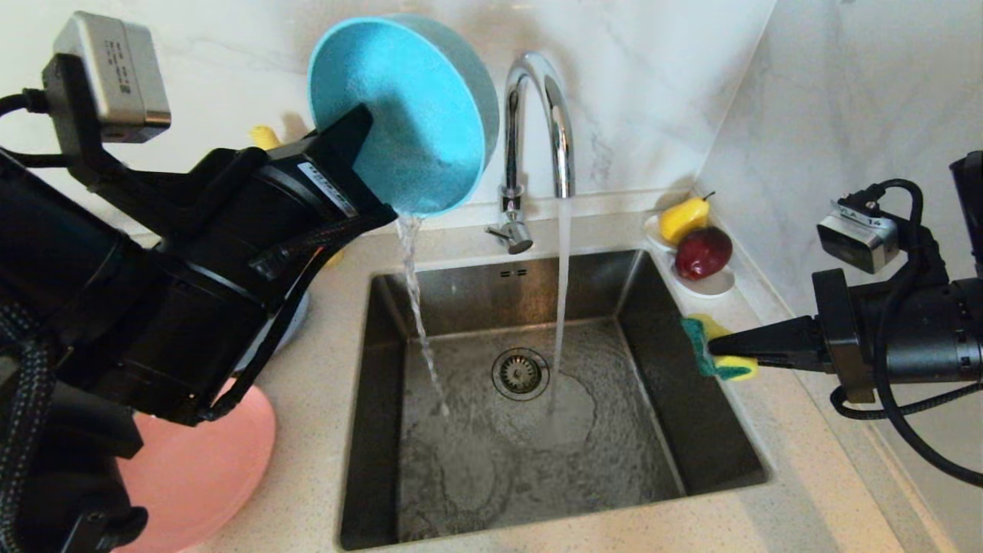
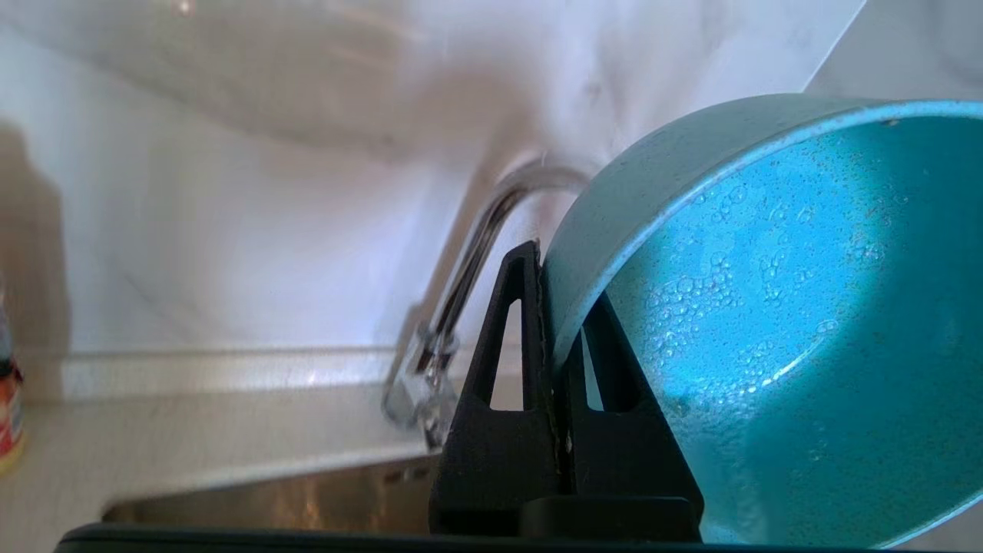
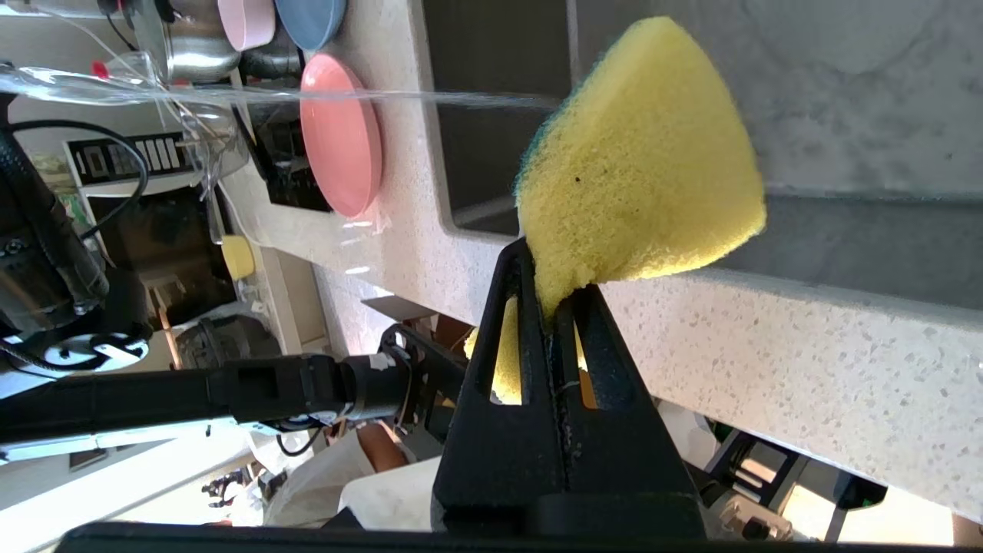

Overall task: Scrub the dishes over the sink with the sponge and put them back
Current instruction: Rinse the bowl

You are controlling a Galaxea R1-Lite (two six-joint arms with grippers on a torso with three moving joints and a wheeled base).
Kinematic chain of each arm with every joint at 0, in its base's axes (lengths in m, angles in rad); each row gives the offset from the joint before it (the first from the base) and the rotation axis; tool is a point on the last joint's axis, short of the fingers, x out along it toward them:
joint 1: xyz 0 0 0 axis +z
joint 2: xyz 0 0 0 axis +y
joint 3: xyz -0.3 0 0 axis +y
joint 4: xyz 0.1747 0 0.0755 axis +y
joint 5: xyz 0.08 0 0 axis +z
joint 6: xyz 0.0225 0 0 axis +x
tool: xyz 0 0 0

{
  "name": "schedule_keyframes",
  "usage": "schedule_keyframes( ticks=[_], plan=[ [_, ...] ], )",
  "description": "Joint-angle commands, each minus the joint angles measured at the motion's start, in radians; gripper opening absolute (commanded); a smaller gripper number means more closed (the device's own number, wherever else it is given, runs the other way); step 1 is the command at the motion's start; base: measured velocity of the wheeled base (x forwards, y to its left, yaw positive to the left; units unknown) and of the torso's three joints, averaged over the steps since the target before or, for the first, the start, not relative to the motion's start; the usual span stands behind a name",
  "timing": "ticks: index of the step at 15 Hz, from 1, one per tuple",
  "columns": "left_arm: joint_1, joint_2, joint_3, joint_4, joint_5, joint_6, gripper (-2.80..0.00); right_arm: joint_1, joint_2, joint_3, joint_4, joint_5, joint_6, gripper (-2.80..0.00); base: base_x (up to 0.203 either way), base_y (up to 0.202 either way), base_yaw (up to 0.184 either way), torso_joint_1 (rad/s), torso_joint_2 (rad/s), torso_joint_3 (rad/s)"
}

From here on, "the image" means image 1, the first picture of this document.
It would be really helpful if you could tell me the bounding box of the orange white dish soap bottle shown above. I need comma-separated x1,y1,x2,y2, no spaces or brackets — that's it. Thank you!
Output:
250,125,346,270

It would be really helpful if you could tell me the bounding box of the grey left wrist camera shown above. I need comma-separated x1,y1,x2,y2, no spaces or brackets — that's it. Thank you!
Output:
52,12,172,144

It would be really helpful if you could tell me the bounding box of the dark red apple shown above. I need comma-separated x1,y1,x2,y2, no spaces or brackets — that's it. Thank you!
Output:
674,226,733,280

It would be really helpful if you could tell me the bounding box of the yellow green sponge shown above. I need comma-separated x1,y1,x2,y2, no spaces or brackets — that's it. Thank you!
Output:
680,313,760,382

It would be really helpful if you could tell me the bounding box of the chrome gooseneck faucet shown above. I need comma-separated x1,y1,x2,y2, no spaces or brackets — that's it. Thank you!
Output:
485,51,577,256

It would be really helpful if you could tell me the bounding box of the pink plate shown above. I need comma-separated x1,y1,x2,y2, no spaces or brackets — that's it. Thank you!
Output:
115,382,277,553

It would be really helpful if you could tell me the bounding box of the stainless steel sink basin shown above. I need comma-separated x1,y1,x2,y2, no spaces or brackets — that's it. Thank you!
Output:
341,247,773,551

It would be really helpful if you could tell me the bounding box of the small white fruit dish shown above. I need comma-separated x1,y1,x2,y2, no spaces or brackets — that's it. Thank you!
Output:
644,214,736,299

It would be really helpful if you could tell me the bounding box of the teal bowl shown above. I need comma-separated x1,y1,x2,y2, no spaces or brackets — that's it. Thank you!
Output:
307,15,501,217

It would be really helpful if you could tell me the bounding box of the yellow pear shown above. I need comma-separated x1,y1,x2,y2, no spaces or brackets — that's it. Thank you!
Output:
659,192,715,245

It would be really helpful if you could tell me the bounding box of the round metal drain strainer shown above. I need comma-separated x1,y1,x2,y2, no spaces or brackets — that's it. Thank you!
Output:
491,347,551,402

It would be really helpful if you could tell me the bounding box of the blue grey plate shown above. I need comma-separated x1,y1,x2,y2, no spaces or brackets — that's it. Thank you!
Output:
230,290,312,374

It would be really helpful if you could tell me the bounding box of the black right camera cable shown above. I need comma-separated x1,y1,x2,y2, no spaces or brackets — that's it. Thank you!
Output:
829,178,983,489

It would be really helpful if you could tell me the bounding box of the thin poured water trickle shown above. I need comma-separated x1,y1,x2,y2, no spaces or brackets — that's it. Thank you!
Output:
396,214,451,417

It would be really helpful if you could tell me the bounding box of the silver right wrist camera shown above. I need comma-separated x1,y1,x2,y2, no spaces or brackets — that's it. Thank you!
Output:
816,200,900,275

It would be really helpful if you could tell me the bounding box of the running water stream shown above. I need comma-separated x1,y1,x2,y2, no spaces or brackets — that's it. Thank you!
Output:
548,196,574,414

